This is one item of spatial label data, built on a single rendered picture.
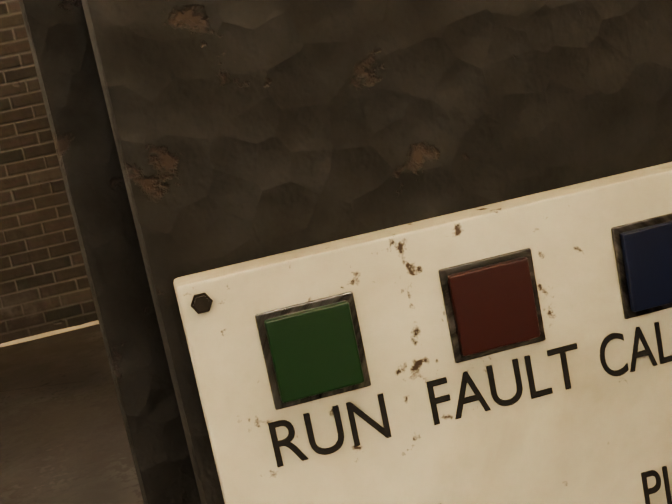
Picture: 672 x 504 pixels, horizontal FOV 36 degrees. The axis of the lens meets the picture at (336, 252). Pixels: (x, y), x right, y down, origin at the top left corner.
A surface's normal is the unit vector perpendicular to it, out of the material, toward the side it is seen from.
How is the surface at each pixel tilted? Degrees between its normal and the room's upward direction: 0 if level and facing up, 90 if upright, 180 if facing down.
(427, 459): 90
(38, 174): 90
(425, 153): 90
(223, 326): 90
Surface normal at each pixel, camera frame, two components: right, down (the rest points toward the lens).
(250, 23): 0.20, 0.15
